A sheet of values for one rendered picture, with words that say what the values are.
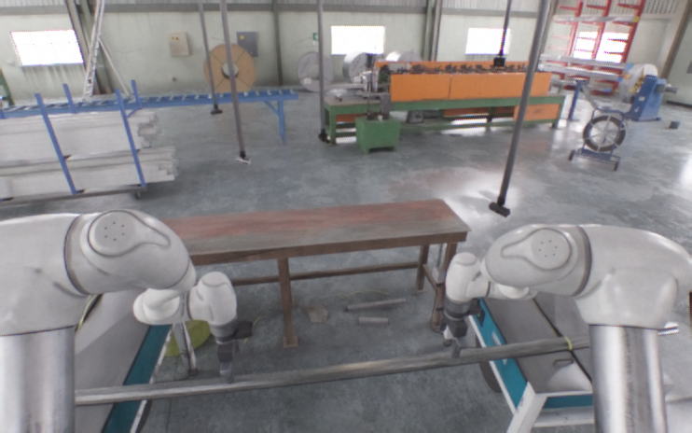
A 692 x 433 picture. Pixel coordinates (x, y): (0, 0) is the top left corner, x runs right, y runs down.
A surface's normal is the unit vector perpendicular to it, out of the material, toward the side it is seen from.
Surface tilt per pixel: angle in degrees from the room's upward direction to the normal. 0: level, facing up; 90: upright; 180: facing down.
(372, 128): 92
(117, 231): 41
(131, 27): 90
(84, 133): 90
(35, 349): 60
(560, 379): 0
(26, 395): 54
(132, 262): 104
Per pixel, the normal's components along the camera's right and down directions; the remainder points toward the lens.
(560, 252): -0.33, -0.28
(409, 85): 0.27, 0.46
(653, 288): -0.08, -0.19
